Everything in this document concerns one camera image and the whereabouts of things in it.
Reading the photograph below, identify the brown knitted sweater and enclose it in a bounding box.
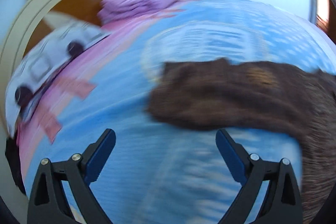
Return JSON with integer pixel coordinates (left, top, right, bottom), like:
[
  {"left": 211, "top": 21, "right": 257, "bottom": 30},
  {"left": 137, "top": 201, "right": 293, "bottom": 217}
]
[{"left": 147, "top": 58, "right": 335, "bottom": 223}]

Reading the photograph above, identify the blue pink patterned bedspread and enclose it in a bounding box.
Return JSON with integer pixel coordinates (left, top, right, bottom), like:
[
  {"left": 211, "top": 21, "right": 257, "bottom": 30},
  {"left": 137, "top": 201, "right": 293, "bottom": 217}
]
[{"left": 18, "top": 0, "right": 335, "bottom": 223}]

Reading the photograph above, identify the white patterned pillow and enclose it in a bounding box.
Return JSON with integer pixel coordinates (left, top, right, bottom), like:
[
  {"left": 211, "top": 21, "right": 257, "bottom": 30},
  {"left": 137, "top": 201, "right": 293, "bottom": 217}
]
[{"left": 5, "top": 21, "right": 111, "bottom": 137}]

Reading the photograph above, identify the cream wooden headboard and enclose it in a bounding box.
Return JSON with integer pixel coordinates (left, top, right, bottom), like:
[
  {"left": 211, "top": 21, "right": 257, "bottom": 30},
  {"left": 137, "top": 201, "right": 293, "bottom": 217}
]
[{"left": 0, "top": 0, "right": 137, "bottom": 214}]

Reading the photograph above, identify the folded pink blanket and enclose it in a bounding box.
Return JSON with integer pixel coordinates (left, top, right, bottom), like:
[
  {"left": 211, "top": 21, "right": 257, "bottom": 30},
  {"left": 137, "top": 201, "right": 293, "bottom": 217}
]
[{"left": 97, "top": 0, "right": 178, "bottom": 24}]

